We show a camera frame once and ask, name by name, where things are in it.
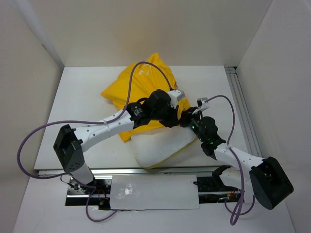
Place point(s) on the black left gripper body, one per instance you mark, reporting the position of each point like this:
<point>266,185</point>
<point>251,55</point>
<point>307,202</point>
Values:
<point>166,116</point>

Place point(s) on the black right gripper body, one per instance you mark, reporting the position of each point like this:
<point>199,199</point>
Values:
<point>194,121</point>

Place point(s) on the yellow pillowcase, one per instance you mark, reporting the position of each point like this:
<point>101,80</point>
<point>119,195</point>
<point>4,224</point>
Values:
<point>146,79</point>

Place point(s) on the white pillow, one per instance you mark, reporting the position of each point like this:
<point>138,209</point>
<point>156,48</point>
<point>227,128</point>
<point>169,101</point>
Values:
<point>154,147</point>

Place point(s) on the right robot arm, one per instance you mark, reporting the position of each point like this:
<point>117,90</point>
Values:
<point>265,178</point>

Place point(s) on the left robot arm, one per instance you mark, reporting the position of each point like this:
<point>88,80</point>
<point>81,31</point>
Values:
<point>70,144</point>

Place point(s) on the white cover plate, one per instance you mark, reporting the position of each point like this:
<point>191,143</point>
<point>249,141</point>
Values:
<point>154,192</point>

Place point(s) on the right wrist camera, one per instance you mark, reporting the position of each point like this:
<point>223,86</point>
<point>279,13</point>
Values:
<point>202,105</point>

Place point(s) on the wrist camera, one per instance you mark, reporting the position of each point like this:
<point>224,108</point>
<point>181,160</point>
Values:
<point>202,105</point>
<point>160,100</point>

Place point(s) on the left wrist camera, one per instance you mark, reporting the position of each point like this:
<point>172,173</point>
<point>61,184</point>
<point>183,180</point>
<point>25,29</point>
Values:
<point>160,100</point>

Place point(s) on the aluminium rail frame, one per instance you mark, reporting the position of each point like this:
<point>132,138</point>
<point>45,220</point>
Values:
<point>78,97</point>

